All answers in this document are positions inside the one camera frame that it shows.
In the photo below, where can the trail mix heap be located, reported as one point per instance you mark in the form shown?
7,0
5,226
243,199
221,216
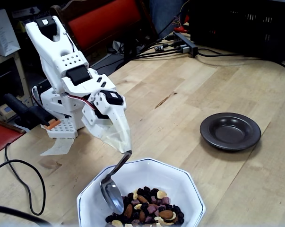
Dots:
154,208

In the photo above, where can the blue grey panel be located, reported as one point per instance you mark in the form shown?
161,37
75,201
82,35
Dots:
166,14

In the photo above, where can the small silver usb adapter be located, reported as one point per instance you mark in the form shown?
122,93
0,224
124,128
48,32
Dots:
159,48

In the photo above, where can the white octagonal bowl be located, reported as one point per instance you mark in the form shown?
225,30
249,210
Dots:
156,175

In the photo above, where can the brown round plate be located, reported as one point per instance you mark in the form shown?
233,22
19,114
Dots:
229,132

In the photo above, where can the beige masking tape wrap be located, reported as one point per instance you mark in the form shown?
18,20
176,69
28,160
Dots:
121,139

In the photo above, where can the beige handheld meter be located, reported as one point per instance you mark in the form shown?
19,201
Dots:
5,112

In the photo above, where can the red alligator clip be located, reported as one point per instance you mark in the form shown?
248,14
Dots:
181,29

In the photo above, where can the black plastic crate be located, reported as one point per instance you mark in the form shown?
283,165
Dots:
227,30

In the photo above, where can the bent metal spoon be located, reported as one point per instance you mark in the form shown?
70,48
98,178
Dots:
112,196

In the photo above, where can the dark printed box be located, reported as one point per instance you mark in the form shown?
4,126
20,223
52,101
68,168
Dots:
26,11

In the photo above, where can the black clamp with orange pad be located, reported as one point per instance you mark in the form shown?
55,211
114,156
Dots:
36,113

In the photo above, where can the black metal post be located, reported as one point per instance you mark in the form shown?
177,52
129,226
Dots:
130,54

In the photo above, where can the white fixed gripper jaw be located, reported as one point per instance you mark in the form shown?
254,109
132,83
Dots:
121,127

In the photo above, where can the beige masking tape scrap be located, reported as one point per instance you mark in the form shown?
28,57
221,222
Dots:
59,146

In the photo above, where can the grey usb hub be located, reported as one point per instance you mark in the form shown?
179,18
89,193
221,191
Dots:
184,42

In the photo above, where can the cream wooden shelf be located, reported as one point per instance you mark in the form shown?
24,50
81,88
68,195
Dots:
0,60

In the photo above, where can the red cushioned wooden chair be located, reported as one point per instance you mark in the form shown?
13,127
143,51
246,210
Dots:
104,21
2,139

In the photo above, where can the white moving gripper jaw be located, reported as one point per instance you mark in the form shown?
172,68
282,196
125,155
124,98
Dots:
95,123

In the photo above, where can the yellow black small box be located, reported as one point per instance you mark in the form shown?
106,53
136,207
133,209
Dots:
22,26

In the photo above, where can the white cardboard box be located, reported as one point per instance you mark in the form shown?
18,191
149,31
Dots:
4,33

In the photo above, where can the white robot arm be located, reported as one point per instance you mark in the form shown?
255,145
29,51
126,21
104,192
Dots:
52,54

